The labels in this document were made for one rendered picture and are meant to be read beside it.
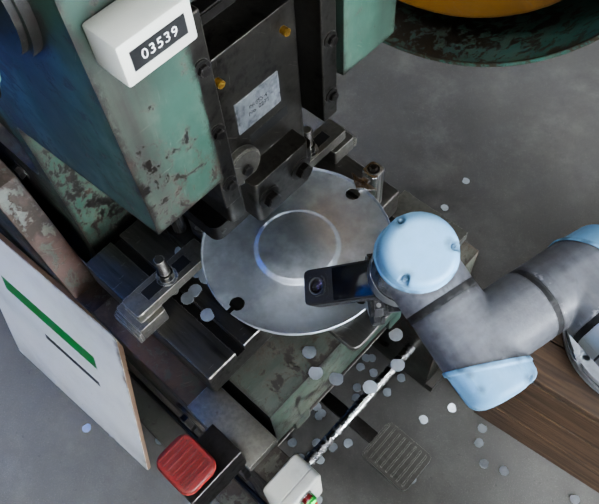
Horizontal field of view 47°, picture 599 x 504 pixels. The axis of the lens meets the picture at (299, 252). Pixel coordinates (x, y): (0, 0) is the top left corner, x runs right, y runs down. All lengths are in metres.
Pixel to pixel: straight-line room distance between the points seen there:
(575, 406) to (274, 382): 0.64
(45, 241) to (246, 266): 0.36
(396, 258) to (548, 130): 1.67
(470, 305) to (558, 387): 0.82
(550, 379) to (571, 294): 0.77
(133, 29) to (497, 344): 0.40
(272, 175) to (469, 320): 0.34
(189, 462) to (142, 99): 0.51
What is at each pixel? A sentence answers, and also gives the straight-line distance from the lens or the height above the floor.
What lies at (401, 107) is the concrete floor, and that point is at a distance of 2.24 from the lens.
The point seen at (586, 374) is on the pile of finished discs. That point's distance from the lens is 1.45.
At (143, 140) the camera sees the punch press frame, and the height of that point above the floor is 1.19.
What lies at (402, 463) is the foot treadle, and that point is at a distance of 1.54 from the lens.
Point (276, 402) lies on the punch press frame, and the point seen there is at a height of 0.65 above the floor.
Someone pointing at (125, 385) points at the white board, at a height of 0.42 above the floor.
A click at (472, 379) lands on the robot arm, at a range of 0.64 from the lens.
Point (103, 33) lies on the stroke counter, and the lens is 0.52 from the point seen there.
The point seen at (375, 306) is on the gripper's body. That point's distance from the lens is 0.83.
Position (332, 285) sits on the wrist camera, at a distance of 0.82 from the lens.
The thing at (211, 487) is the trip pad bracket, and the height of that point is 0.69.
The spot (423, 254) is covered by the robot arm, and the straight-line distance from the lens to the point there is 0.62.
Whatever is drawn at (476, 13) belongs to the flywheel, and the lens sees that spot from 1.00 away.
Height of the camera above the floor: 1.66
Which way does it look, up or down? 60 degrees down
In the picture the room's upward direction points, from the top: 6 degrees counter-clockwise
